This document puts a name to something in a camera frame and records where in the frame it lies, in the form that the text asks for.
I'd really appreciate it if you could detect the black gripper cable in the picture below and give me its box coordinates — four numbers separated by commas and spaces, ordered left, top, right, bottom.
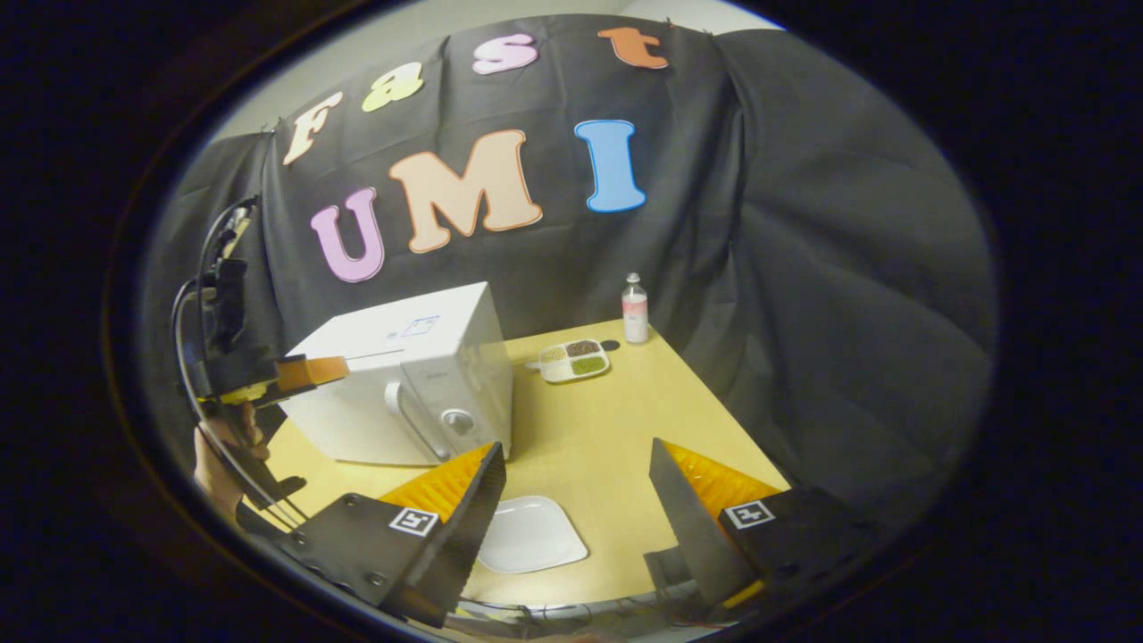
171, 196, 300, 530

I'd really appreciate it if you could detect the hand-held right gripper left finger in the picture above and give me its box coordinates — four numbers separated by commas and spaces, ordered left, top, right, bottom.
272, 441, 508, 629

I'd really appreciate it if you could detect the white square plate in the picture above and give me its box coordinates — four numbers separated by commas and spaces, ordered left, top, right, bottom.
478, 496, 590, 574

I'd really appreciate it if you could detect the small black flat block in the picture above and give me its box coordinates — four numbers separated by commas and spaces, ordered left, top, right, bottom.
643, 547, 684, 595

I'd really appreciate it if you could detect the black backdrop cloth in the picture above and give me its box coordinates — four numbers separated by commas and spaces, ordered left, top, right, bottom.
143, 13, 997, 537

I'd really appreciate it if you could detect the bundle of cables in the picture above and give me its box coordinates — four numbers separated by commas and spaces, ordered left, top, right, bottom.
455, 580, 715, 637

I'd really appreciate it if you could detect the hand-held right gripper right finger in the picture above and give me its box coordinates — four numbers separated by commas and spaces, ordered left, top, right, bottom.
648, 438, 894, 617

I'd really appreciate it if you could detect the white microwave oven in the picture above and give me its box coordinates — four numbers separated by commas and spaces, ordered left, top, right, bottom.
279, 282, 514, 467

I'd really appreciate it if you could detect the white divided grain tray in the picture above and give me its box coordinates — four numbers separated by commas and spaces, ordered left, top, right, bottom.
536, 338, 612, 384

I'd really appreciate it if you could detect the clear bottle with pink label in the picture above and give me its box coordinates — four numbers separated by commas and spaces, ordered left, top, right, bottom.
622, 272, 650, 345

